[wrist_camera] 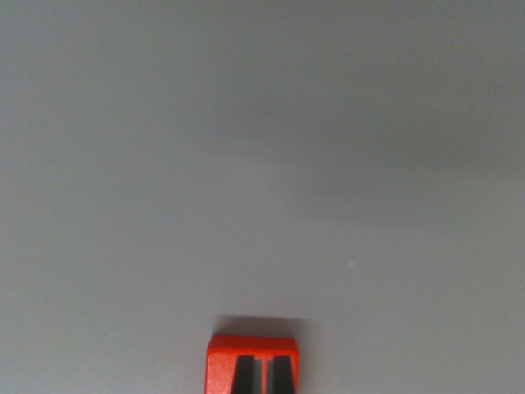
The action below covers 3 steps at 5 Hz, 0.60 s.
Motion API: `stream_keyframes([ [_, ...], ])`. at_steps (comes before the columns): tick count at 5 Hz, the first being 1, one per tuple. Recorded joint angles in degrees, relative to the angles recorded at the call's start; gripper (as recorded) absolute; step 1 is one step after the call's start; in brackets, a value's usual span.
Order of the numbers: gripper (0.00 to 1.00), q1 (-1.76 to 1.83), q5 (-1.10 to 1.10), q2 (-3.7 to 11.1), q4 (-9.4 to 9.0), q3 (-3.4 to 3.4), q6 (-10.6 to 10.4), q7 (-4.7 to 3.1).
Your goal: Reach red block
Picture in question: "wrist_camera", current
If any red cube block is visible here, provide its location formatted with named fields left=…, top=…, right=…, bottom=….
left=203, top=334, right=299, bottom=394

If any white plastic bin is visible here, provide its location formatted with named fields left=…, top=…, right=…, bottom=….
left=0, top=0, right=525, bottom=394

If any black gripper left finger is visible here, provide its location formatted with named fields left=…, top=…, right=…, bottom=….
left=230, top=355, right=264, bottom=394

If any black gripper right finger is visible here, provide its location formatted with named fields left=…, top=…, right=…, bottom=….
left=265, top=355, right=298, bottom=394

